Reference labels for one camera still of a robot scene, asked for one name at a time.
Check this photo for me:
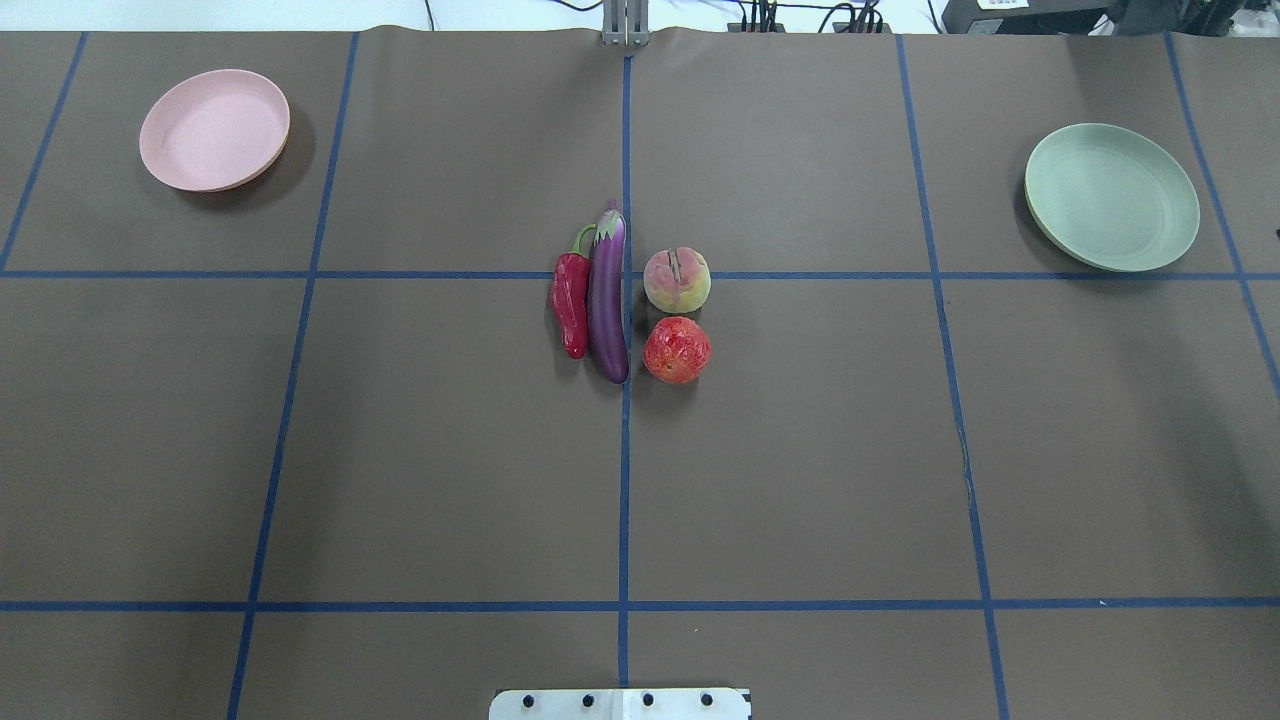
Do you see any peach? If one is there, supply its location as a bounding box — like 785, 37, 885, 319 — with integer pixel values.
643, 247, 712, 315

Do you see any red chili pepper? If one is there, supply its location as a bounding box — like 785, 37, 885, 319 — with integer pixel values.
549, 224, 596, 360

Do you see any purple eggplant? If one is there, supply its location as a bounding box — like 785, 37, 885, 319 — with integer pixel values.
588, 200, 630, 386

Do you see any black device on desk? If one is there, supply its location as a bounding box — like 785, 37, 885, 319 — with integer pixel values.
925, 1, 1277, 38

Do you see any pink plate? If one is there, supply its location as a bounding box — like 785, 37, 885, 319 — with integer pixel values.
138, 68, 292, 193

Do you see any green plate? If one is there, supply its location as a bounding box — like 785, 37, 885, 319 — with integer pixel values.
1023, 123, 1201, 273

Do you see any grey aluminium frame post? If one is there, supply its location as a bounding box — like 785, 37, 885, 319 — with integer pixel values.
602, 0, 652, 47

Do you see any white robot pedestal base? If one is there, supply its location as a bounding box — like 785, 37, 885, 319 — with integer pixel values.
488, 687, 753, 719

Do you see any black power strip with cables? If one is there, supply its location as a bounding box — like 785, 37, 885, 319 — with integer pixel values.
726, 1, 891, 35

